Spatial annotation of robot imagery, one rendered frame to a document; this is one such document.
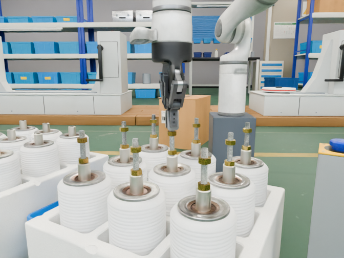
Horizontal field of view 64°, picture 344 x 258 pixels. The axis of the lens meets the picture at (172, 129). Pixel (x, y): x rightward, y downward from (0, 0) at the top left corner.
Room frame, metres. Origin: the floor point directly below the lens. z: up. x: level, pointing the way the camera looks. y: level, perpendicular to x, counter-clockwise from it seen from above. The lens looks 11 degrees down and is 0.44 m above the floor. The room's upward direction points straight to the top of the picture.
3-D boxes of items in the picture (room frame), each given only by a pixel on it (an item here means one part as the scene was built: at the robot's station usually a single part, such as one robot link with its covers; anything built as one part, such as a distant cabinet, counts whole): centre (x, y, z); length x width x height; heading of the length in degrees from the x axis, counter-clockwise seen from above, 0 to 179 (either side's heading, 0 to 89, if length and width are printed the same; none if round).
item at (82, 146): (0.48, 0.16, 0.30); 0.01 x 0.01 x 0.08
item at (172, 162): (0.53, 0.00, 0.26); 0.02 x 0.02 x 0.03
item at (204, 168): (0.37, -0.05, 0.30); 0.01 x 0.01 x 0.08
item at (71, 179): (0.48, 0.16, 0.25); 0.08 x 0.08 x 0.01
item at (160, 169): (0.53, 0.00, 0.25); 0.08 x 0.08 x 0.01
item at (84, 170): (0.48, 0.16, 0.26); 0.02 x 0.02 x 0.03
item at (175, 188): (0.53, 0.00, 0.16); 0.10 x 0.10 x 0.18
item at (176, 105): (0.51, 0.00, 0.37); 0.03 x 0.01 x 0.05; 14
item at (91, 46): (5.38, 1.34, 0.89); 0.50 x 0.38 x 0.21; 178
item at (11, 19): (5.41, 2.72, 1.37); 0.50 x 0.38 x 0.11; 178
